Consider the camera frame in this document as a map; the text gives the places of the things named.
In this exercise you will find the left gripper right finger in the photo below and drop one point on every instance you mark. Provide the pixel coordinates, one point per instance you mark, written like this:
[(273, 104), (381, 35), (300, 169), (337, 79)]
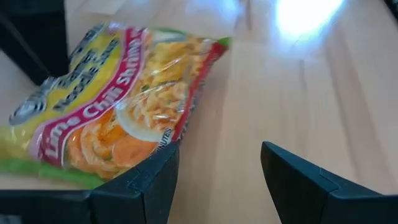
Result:
[(311, 196)]

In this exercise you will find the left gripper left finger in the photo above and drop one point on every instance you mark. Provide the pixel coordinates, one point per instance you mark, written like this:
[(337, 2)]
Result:
[(146, 193)]

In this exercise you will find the lime chili shrimp noodle pack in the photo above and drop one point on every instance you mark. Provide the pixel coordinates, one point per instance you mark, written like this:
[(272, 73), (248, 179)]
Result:
[(109, 99)]

